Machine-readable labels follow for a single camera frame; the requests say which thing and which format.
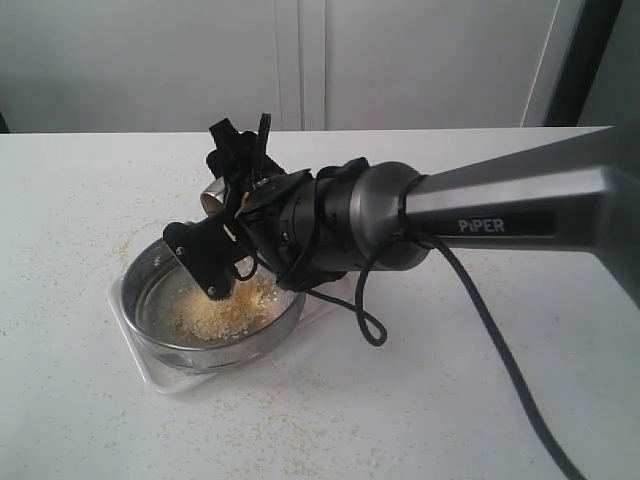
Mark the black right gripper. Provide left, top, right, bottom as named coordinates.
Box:
left=163, top=117, right=310, bottom=301

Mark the round stainless steel sieve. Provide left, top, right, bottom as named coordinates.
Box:
left=121, top=239, right=306, bottom=373

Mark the yellow grain mixture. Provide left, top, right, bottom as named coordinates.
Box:
left=171, top=278, right=278, bottom=341

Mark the white plastic tray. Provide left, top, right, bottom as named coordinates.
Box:
left=107, top=272, right=357, bottom=395

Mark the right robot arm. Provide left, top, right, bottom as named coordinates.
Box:
left=163, top=116, right=639, bottom=300

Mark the stainless steel cup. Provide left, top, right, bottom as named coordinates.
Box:
left=200, top=178, right=226, bottom=216

